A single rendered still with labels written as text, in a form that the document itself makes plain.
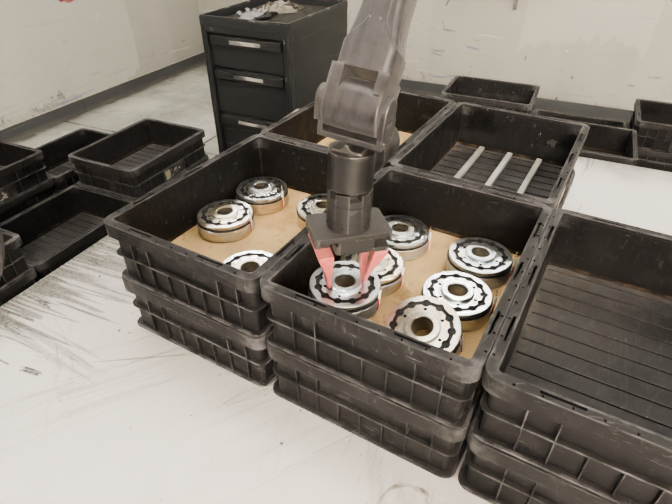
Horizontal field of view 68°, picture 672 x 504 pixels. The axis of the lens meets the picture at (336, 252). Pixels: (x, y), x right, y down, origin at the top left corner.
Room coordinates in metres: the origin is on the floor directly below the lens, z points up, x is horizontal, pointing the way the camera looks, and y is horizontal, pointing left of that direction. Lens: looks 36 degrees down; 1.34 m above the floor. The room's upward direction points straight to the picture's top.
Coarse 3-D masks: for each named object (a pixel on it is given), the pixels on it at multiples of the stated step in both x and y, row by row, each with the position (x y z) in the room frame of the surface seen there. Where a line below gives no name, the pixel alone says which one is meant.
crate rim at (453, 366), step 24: (384, 168) 0.83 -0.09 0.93; (480, 192) 0.74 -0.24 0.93; (528, 240) 0.60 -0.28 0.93; (288, 264) 0.55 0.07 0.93; (528, 264) 0.54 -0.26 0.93; (264, 288) 0.49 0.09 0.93; (312, 312) 0.46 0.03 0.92; (336, 312) 0.45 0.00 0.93; (504, 312) 0.45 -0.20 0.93; (360, 336) 0.42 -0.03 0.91; (384, 336) 0.41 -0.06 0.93; (408, 336) 0.41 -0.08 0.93; (408, 360) 0.39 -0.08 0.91; (432, 360) 0.38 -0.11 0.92; (456, 360) 0.37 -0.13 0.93; (480, 360) 0.37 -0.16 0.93
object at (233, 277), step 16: (240, 144) 0.94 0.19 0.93; (288, 144) 0.94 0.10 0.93; (208, 160) 0.87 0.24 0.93; (192, 176) 0.81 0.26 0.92; (160, 192) 0.74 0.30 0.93; (128, 208) 0.69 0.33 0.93; (112, 224) 0.64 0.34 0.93; (128, 240) 0.62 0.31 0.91; (144, 240) 0.60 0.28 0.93; (160, 240) 0.60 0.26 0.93; (160, 256) 0.59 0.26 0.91; (176, 256) 0.57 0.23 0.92; (192, 256) 0.56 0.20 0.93; (272, 256) 0.56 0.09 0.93; (208, 272) 0.54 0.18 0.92; (224, 272) 0.53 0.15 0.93; (240, 272) 0.53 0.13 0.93; (256, 272) 0.53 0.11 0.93; (240, 288) 0.51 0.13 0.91; (256, 288) 0.51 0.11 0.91
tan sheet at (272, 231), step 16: (288, 192) 0.92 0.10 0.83; (288, 208) 0.86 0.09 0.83; (256, 224) 0.80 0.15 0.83; (272, 224) 0.80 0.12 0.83; (288, 224) 0.80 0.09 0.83; (176, 240) 0.74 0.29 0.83; (192, 240) 0.74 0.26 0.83; (240, 240) 0.74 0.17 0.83; (256, 240) 0.74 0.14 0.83; (272, 240) 0.74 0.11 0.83; (288, 240) 0.74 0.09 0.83; (208, 256) 0.70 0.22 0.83; (224, 256) 0.70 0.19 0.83
